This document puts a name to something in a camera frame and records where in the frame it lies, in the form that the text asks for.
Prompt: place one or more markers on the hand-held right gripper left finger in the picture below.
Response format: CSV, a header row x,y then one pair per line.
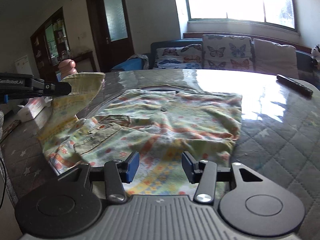
x,y
132,167

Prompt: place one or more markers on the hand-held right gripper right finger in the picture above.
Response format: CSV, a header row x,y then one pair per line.
x,y
188,166

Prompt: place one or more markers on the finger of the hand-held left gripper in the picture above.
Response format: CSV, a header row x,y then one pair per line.
x,y
58,88

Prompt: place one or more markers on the green patterned child's jacket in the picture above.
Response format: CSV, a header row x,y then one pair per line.
x,y
162,125

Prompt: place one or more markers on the white board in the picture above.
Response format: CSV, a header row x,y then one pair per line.
x,y
23,66

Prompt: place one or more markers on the pink cartoon water bottle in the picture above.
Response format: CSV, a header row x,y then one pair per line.
x,y
67,67

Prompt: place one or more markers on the white tissue pack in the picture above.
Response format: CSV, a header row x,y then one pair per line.
x,y
32,110

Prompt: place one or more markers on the glass fronted wooden cabinet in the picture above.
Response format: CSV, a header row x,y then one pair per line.
x,y
50,47

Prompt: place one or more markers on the dark wooden door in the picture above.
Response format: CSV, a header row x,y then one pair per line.
x,y
100,42

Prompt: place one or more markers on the blue and grey cloth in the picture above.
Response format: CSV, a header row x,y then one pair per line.
x,y
130,63

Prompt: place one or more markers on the low butterfly print cushion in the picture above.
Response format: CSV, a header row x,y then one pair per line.
x,y
175,57

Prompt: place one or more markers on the upright butterfly print cushion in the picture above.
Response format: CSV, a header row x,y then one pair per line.
x,y
225,52

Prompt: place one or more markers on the black remote control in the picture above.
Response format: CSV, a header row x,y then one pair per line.
x,y
295,85

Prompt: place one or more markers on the plain beige cushion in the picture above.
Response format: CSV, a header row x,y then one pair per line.
x,y
275,57

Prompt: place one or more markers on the dark blue sofa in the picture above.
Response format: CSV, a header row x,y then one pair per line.
x,y
303,62

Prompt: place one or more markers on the black and white plush cow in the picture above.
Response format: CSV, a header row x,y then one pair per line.
x,y
316,52

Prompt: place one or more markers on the window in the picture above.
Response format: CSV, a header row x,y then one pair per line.
x,y
237,0

